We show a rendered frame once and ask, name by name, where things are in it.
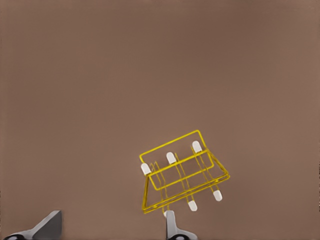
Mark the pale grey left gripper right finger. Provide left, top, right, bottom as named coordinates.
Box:
left=165, top=210, right=198, bottom=240

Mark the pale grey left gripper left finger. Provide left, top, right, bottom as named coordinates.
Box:
left=2, top=210, right=62, bottom=240

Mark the yellow wire cup holder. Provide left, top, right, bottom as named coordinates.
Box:
left=139, top=129, right=231, bottom=218

